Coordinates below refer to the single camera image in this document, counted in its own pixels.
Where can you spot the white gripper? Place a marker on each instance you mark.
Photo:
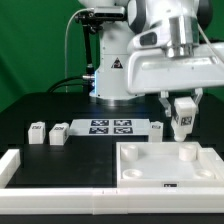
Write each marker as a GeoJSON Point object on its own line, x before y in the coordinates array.
{"type": "Point", "coordinates": [149, 70]}

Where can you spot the white square tabletop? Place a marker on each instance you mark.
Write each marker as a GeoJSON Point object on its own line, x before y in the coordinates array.
{"type": "Point", "coordinates": [167, 164]}

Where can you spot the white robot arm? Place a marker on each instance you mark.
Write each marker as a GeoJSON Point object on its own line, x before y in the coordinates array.
{"type": "Point", "coordinates": [153, 46]}

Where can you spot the white U-shaped obstacle fence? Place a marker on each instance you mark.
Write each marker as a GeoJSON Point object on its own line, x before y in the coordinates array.
{"type": "Point", "coordinates": [102, 201]}

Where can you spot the white marker base plate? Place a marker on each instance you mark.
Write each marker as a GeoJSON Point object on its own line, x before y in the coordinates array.
{"type": "Point", "coordinates": [109, 127]}

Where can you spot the camera on black stand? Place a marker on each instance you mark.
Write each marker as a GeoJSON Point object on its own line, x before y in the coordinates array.
{"type": "Point", "coordinates": [92, 20]}

